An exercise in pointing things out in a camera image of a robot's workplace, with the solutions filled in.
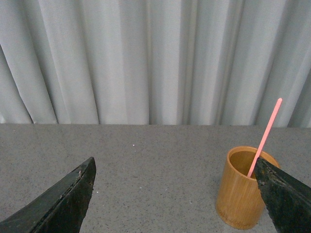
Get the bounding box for bamboo chopstick holder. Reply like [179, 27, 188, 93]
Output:
[216, 146, 265, 230]

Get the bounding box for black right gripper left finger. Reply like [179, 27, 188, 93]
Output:
[0, 157, 96, 233]

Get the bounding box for grey curtain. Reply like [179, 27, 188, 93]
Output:
[0, 0, 311, 128]

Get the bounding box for pink chopstick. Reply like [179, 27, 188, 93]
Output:
[247, 98, 283, 178]

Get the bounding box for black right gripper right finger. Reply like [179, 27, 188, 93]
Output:
[254, 157, 311, 233]

